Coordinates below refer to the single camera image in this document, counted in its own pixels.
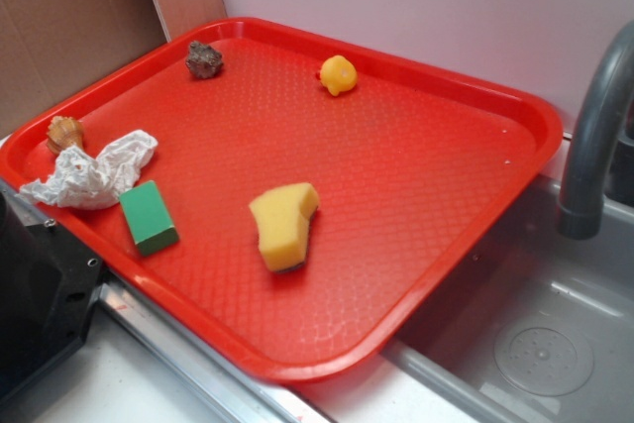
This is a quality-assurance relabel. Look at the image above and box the grey brown rock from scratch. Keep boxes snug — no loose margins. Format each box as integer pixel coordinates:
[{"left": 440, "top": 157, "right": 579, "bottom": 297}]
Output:
[{"left": 185, "top": 41, "right": 224, "bottom": 79}]

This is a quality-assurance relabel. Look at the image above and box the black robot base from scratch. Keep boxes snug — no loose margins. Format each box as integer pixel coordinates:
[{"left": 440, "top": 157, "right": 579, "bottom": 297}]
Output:
[{"left": 1, "top": 194, "right": 103, "bottom": 404}]

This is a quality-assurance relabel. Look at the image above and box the red plastic tray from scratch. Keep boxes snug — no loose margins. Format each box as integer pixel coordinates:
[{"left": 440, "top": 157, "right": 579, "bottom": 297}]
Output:
[{"left": 1, "top": 18, "right": 563, "bottom": 383}]

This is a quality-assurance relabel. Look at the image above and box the yellow sponge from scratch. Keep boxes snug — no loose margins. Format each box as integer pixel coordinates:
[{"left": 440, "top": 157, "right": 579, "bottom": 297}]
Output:
[{"left": 249, "top": 182, "right": 320, "bottom": 272}]

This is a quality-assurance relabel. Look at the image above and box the yellow rubber duck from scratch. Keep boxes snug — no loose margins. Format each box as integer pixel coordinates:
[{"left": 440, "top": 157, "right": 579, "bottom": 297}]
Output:
[{"left": 316, "top": 54, "right": 358, "bottom": 97}]

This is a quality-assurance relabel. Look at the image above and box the green rectangular block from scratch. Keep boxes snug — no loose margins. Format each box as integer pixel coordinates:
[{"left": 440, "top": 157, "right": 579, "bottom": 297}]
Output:
[{"left": 119, "top": 180, "right": 179, "bottom": 257}]

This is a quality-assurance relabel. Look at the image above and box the crumpled white paper tissue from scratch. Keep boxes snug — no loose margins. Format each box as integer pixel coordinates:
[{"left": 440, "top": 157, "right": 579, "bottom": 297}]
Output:
[{"left": 18, "top": 130, "right": 159, "bottom": 210}]

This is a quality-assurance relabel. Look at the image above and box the grey sink basin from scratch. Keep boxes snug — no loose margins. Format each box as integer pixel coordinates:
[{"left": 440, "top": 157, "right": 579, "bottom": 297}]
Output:
[{"left": 384, "top": 178, "right": 633, "bottom": 422}]

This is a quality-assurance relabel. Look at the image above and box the brown seashell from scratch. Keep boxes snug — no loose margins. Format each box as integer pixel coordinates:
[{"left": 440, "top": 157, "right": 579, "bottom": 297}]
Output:
[{"left": 47, "top": 116, "right": 84, "bottom": 156}]

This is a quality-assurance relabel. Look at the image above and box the grey faucet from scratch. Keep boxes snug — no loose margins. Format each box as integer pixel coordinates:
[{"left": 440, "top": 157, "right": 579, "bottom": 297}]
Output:
[{"left": 557, "top": 22, "right": 633, "bottom": 240}]

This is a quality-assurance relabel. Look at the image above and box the brown cardboard panel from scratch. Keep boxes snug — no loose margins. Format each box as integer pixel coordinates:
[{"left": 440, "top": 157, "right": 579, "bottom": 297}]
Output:
[{"left": 1, "top": 0, "right": 165, "bottom": 136}]

